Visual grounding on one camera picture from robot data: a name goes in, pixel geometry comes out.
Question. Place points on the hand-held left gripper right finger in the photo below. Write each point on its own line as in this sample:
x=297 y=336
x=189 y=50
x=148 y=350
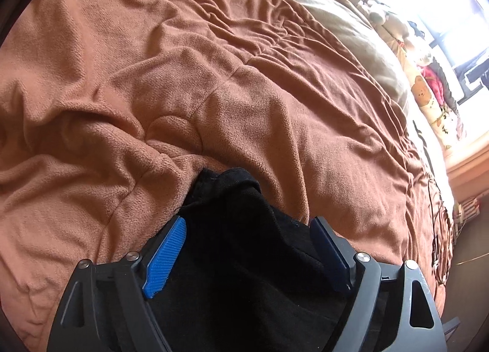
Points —
x=330 y=254

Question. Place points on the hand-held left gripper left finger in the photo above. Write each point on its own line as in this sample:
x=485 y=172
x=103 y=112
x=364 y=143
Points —
x=164 y=256

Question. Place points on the black pants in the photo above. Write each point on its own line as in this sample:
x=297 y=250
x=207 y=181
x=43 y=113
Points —
x=244 y=260

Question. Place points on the pink window ledge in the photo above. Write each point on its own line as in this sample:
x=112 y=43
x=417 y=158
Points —
x=468 y=168

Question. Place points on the bear print pillow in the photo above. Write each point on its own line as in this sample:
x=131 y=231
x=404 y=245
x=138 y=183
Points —
x=424 y=96

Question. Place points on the brown fleece blanket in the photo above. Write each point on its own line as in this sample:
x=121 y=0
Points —
x=191 y=69

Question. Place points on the red cloth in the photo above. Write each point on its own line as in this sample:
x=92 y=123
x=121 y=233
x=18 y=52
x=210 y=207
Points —
x=433 y=82

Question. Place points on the white plush toy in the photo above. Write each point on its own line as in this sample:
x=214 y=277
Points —
x=397 y=23

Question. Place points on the window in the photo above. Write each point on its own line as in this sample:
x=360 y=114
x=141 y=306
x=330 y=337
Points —
x=439 y=0

